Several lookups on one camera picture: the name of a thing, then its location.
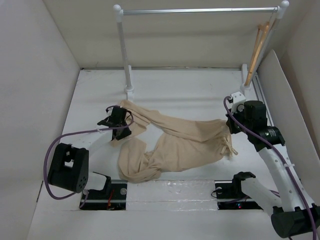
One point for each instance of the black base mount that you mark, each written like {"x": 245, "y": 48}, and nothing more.
{"x": 228, "y": 199}
{"x": 111, "y": 198}

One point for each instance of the white clothes rack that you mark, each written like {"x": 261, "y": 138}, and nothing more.
{"x": 120, "y": 13}

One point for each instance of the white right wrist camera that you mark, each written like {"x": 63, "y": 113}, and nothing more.
{"x": 236, "y": 98}

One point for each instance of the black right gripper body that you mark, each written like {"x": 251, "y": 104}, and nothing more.
{"x": 234, "y": 127}

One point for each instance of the aluminium rail right side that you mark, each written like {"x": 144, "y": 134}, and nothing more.
{"x": 261, "y": 97}

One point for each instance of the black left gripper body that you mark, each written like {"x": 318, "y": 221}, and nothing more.
{"x": 124, "y": 132}

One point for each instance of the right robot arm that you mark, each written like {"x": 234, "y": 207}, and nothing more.
{"x": 292, "y": 211}

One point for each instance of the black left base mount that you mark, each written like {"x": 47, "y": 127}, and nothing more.
{"x": 111, "y": 198}

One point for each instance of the beige trousers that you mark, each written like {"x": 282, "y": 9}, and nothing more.
{"x": 184, "y": 144}

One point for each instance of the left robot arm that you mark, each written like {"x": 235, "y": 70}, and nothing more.
{"x": 66, "y": 162}

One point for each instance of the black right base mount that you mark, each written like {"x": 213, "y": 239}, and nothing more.
{"x": 228, "y": 199}

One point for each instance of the wooden clothes hanger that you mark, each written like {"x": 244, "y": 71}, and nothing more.
{"x": 261, "y": 36}

